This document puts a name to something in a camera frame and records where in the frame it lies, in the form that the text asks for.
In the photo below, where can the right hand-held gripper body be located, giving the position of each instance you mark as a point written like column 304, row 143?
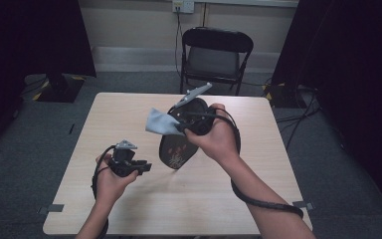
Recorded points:
column 197, row 121

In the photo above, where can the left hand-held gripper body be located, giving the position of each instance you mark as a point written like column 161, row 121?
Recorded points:
column 122, row 162

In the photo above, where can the light blue cloth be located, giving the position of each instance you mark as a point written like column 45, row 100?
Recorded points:
column 161, row 122

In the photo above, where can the person's left hand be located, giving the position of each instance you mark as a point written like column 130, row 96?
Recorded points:
column 112, row 184

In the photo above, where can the person's right hand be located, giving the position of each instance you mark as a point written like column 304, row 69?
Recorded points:
column 219, row 139

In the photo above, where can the black pen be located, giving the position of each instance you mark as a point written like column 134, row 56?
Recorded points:
column 71, row 129

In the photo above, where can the black folding chair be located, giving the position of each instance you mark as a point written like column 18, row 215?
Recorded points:
column 214, row 61

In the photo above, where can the grey tape strip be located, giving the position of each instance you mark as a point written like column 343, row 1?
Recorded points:
column 54, row 208
column 306, row 205

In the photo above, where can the black stand base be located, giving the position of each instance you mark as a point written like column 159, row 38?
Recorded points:
column 280, row 96
column 59, row 89

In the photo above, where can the dark curtain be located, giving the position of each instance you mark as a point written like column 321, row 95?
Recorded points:
column 354, row 66
column 30, row 40

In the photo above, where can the white wall socket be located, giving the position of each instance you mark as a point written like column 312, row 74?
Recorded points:
column 183, row 6

